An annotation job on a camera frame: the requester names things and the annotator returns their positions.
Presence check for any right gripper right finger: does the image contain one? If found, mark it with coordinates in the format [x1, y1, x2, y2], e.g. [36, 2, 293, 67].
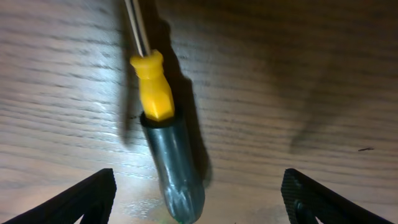
[281, 169, 392, 224]

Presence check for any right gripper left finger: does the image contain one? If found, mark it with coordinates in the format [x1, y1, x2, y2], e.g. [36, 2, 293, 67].
[4, 168, 117, 224]

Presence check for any black yellow screwdriver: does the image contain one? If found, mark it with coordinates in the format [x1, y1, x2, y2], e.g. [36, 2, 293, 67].
[125, 0, 205, 223]

